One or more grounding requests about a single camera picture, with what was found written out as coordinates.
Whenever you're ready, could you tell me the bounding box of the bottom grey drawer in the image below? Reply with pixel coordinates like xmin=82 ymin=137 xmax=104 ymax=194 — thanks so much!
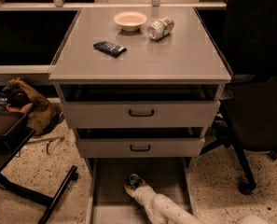
xmin=87 ymin=158 xmax=193 ymax=224

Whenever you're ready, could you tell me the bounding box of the brown cloth bag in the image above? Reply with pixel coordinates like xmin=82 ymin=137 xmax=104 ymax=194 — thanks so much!
xmin=2 ymin=78 xmax=62 ymax=135

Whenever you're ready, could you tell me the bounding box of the top grey drawer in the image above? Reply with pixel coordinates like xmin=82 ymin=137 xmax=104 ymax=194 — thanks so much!
xmin=61 ymin=84 xmax=219 ymax=128

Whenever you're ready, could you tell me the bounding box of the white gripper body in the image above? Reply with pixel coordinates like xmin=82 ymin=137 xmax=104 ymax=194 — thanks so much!
xmin=134 ymin=184 xmax=156 ymax=207

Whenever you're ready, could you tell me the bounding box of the grey drawer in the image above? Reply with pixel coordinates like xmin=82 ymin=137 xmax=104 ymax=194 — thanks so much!
xmin=76 ymin=128 xmax=205 ymax=158
xmin=61 ymin=84 xmax=219 ymax=128
xmin=87 ymin=158 xmax=193 ymax=224

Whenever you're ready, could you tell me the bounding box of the black side table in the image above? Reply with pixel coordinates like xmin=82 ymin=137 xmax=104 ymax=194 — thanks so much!
xmin=0 ymin=126 xmax=79 ymax=224

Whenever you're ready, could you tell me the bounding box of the black box on table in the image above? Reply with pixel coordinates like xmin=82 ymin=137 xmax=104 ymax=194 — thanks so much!
xmin=0 ymin=112 xmax=28 ymax=151

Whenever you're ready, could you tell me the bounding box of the silver crushed can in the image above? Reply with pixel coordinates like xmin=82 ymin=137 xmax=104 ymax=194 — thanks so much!
xmin=147 ymin=17 xmax=174 ymax=40

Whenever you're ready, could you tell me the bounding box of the blue pepsi can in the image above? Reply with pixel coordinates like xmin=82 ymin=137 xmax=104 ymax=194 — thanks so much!
xmin=127 ymin=174 xmax=140 ymax=187

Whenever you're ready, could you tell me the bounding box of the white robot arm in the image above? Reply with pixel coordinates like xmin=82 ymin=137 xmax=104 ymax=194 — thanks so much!
xmin=124 ymin=174 xmax=204 ymax=224

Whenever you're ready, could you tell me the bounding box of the black office chair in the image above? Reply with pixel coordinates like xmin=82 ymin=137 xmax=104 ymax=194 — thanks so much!
xmin=201 ymin=0 xmax=277 ymax=195

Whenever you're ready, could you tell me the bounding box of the middle grey drawer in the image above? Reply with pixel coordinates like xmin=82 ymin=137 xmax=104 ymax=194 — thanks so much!
xmin=76 ymin=128 xmax=205 ymax=158

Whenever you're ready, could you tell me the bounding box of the grey drawer cabinet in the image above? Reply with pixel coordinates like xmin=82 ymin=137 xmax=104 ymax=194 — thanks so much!
xmin=48 ymin=6 xmax=232 ymax=224

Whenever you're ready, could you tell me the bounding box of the blue snack bag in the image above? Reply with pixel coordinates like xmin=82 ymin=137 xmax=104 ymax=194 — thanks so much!
xmin=93 ymin=41 xmax=127 ymax=58

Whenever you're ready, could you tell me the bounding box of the white bowl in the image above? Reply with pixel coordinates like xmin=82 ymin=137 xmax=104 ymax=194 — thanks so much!
xmin=114 ymin=11 xmax=147 ymax=32

